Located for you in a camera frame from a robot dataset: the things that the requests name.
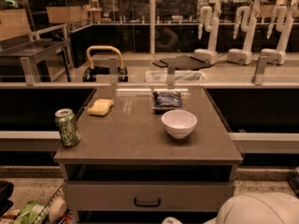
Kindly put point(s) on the white cup in basket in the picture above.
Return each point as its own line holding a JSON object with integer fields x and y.
{"x": 57, "y": 208}

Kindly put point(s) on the yellow handled black cart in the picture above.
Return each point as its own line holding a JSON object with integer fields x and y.
{"x": 113, "y": 67}

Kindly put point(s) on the green soda can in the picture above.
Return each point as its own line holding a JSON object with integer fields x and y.
{"x": 65, "y": 120}

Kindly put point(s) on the clear plastic bin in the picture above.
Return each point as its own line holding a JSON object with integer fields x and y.
{"x": 180, "y": 76}

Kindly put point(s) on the grey drawer cabinet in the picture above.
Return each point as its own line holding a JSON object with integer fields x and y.
{"x": 130, "y": 145}

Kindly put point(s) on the white bowl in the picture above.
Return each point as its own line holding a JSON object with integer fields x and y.
{"x": 179, "y": 123}

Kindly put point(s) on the grey side table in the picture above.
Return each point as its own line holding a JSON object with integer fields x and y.
{"x": 42, "y": 59}

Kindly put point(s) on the blue chip bag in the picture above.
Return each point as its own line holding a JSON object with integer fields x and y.
{"x": 166, "y": 100}

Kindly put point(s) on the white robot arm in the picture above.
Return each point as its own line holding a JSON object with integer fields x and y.
{"x": 249, "y": 208}

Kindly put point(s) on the yellow sponge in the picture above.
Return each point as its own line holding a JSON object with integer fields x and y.
{"x": 101, "y": 107}

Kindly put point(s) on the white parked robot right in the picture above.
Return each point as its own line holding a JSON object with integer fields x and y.
{"x": 281, "y": 19}

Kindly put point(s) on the black floor mat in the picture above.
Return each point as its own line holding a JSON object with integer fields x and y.
{"x": 182, "y": 62}

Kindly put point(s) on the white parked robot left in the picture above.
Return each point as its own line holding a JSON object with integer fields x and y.
{"x": 209, "y": 22}

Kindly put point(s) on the black drawer handle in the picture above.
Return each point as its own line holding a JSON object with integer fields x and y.
{"x": 147, "y": 204}

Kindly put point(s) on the wooden planter box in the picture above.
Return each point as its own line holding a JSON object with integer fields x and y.
{"x": 57, "y": 15}

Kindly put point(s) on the wire basket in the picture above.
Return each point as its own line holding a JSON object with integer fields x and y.
{"x": 40, "y": 212}

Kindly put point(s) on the grey middle drawer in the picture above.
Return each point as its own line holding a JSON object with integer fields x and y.
{"x": 104, "y": 196}

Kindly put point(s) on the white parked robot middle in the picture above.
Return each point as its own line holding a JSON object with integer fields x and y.
{"x": 245, "y": 20}

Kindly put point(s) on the white parked robot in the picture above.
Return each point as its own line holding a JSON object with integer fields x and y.
{"x": 281, "y": 19}
{"x": 245, "y": 20}
{"x": 209, "y": 22}

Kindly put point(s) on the green snack bag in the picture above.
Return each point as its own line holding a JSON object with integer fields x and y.
{"x": 24, "y": 214}

